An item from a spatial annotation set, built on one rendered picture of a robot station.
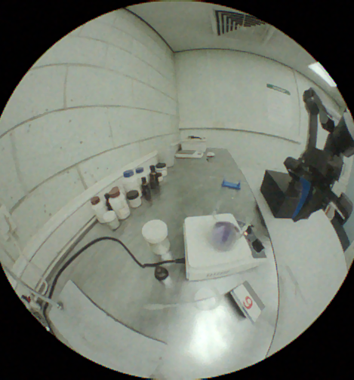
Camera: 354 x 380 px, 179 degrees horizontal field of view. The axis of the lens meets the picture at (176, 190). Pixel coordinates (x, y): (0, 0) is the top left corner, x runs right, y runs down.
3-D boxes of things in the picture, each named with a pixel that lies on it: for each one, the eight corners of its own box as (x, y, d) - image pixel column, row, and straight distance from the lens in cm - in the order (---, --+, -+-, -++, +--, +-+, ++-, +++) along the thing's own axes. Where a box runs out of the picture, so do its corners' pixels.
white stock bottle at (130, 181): (125, 200, 55) (116, 174, 49) (132, 191, 59) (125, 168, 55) (137, 200, 51) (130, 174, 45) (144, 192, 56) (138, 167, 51)
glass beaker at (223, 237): (226, 225, 26) (235, 193, 21) (244, 246, 24) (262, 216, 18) (198, 235, 24) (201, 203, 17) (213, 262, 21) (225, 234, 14)
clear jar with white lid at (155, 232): (168, 235, 34) (164, 217, 28) (173, 253, 31) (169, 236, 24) (149, 240, 35) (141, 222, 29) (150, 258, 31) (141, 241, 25)
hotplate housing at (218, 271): (245, 228, 39) (253, 209, 34) (263, 265, 35) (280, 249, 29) (176, 237, 34) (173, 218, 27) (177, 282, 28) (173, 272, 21)
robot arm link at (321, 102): (302, 99, 61) (302, 77, 58) (318, 107, 63) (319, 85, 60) (313, 145, 36) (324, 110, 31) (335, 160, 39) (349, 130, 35)
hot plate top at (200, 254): (230, 215, 30) (232, 212, 29) (251, 257, 24) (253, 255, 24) (184, 219, 27) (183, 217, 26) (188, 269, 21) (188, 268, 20)
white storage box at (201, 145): (207, 148, 164) (207, 137, 162) (206, 153, 128) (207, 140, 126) (186, 147, 168) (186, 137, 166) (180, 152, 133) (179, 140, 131)
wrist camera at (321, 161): (317, 152, 29) (310, 128, 24) (343, 171, 27) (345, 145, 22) (305, 175, 27) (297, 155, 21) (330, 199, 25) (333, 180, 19)
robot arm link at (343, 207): (304, 152, 36) (297, 135, 32) (358, 191, 32) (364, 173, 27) (289, 176, 33) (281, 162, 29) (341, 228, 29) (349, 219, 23)
